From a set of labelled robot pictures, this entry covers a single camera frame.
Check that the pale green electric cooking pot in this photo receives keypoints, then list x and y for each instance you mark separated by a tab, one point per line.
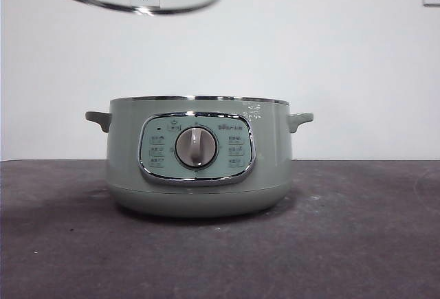
127	161

